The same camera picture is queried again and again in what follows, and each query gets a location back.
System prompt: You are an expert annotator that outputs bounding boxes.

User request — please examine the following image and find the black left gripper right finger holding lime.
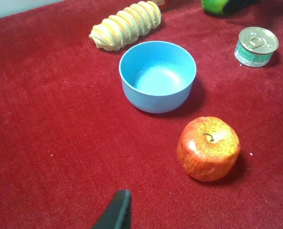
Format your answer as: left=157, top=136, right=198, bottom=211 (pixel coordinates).
left=223, top=0, right=261, bottom=15

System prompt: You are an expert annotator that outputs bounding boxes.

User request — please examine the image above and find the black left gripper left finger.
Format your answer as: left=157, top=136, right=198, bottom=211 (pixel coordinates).
left=92, top=189, right=131, bottom=229

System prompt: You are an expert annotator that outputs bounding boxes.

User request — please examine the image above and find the green lime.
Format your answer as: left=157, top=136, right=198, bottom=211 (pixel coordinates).
left=201, top=0, right=228, bottom=16

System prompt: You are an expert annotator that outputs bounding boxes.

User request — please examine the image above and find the small tin can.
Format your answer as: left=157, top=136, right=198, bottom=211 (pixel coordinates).
left=234, top=27, right=279, bottom=68

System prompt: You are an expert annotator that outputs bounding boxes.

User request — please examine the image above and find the red soda can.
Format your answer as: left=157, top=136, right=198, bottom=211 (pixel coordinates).
left=152, top=0, right=168, bottom=10

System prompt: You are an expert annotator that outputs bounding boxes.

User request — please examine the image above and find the red tablecloth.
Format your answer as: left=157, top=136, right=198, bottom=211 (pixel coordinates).
left=0, top=0, right=283, bottom=229

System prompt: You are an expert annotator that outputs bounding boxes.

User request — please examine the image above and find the blue bowl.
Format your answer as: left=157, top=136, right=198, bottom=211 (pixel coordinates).
left=119, top=41, right=197, bottom=114

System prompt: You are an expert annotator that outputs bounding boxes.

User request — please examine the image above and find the spiral bread roll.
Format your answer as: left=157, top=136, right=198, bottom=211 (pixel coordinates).
left=89, top=1, right=161, bottom=51

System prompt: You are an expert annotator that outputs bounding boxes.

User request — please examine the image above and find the red apple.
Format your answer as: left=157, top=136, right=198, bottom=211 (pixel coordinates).
left=177, top=116, right=240, bottom=182

